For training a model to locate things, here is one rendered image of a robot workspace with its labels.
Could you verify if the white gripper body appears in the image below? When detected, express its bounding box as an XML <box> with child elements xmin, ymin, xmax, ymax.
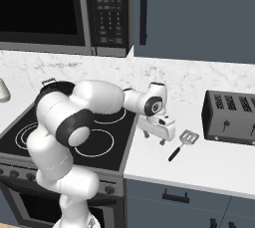
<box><xmin>137</xmin><ymin>114</ymin><xmax>176</xmax><ymax>142</ymax></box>

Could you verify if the black pot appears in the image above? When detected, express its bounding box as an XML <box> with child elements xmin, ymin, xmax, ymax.
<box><xmin>34</xmin><ymin>78</ymin><xmax>80</xmax><ymax>108</ymax></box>

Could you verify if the black hob with white rings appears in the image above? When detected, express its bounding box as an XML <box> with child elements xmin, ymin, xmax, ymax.
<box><xmin>0</xmin><ymin>102</ymin><xmax>139</xmax><ymax>172</ymax></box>

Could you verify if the blue-grey drawer front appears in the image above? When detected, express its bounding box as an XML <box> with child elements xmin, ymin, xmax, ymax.
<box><xmin>125</xmin><ymin>178</ymin><xmax>233</xmax><ymax>215</ymax></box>

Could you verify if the black and silver toaster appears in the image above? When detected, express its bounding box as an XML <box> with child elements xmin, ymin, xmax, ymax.
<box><xmin>201</xmin><ymin>89</ymin><xmax>255</xmax><ymax>147</ymax></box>

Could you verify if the blue-grey base cupboard door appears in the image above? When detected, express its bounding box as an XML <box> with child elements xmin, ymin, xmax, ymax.
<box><xmin>125</xmin><ymin>195</ymin><xmax>227</xmax><ymax>228</ymax></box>
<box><xmin>220</xmin><ymin>195</ymin><xmax>255</xmax><ymax>228</ymax></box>

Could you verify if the black oven door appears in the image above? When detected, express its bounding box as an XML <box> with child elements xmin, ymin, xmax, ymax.
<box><xmin>0</xmin><ymin>179</ymin><xmax>117</xmax><ymax>228</ymax></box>

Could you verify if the black and silver microwave oven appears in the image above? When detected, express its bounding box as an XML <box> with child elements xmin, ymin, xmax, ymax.
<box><xmin>0</xmin><ymin>0</ymin><xmax>135</xmax><ymax>58</ymax></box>

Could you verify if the beige rounded object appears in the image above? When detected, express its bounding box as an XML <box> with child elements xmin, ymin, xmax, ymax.
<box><xmin>0</xmin><ymin>78</ymin><xmax>12</xmax><ymax>104</ymax></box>

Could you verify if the grey spatula with black handle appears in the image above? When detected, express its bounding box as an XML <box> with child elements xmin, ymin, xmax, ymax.
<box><xmin>167</xmin><ymin>128</ymin><xmax>200</xmax><ymax>163</ymax></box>

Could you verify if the black drawer handle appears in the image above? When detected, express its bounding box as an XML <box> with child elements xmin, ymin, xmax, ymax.
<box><xmin>161</xmin><ymin>188</ymin><xmax>191</xmax><ymax>204</ymax></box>

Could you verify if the dark oven door handle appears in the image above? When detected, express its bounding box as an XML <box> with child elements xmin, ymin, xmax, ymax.
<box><xmin>0</xmin><ymin>175</ymin><xmax>118</xmax><ymax>207</ymax></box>

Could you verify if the black wall cupboard handle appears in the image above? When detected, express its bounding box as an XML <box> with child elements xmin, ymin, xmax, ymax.
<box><xmin>138</xmin><ymin>0</ymin><xmax>149</xmax><ymax>47</ymax></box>

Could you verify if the blue-grey wall cupboard door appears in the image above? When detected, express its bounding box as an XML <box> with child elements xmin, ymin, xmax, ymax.
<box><xmin>132</xmin><ymin>0</ymin><xmax>255</xmax><ymax>65</ymax></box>

